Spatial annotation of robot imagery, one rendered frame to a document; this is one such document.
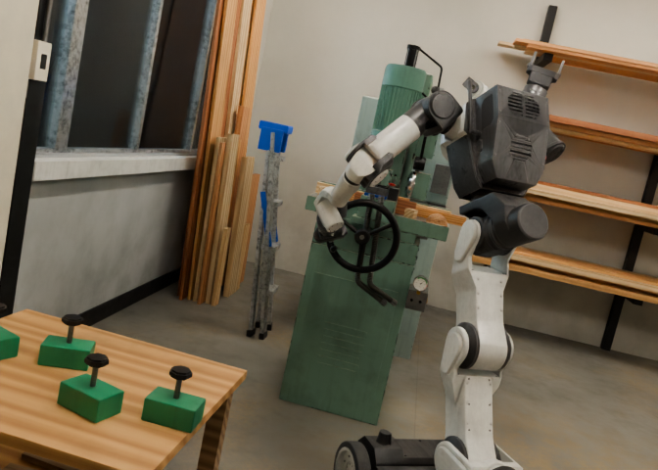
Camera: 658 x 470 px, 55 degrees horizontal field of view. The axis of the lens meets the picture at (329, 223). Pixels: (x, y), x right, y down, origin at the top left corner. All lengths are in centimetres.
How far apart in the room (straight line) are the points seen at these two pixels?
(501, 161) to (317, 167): 322
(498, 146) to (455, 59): 311
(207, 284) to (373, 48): 227
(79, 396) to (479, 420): 121
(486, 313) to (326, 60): 342
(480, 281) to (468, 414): 41
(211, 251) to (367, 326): 151
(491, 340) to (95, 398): 118
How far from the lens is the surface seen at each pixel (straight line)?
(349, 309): 271
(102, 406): 138
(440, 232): 263
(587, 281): 477
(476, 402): 209
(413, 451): 230
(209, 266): 397
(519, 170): 205
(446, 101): 205
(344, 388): 282
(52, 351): 160
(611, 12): 530
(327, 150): 509
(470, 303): 206
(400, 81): 271
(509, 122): 204
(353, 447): 220
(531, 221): 194
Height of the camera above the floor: 118
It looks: 8 degrees down
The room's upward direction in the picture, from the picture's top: 12 degrees clockwise
